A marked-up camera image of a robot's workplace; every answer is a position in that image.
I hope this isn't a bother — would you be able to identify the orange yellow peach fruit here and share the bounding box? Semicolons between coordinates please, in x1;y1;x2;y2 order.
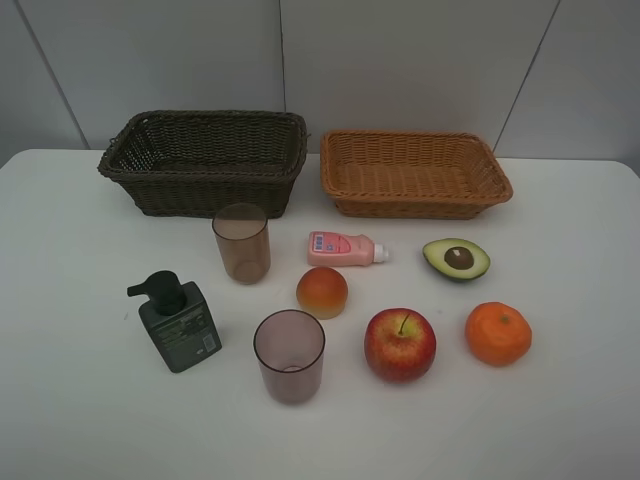
296;267;349;320

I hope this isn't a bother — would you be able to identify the red apple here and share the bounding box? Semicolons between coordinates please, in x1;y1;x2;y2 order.
364;308;437;384

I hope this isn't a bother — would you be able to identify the halved avocado with pit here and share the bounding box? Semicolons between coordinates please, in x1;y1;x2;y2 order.
422;238;491;282

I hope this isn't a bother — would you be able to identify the orange tangerine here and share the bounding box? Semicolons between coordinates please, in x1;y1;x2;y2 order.
464;302;533;367

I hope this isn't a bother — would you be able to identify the pink small bottle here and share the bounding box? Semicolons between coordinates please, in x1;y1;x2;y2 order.
307;231;389;268

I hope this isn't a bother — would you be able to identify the brown translucent plastic cup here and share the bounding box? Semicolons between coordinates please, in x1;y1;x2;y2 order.
212;203;271;285

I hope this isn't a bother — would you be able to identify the light orange wicker basket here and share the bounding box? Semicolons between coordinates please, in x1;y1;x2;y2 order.
320;130;513;220

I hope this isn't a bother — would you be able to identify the pink translucent plastic cup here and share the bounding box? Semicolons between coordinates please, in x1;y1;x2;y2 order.
253;309;326;405

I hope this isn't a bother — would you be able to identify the dark green pump bottle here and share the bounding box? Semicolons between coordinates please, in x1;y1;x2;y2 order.
127;270;222;373

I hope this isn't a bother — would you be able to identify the dark brown wicker basket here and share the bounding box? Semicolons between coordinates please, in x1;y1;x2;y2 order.
98;110;308;218

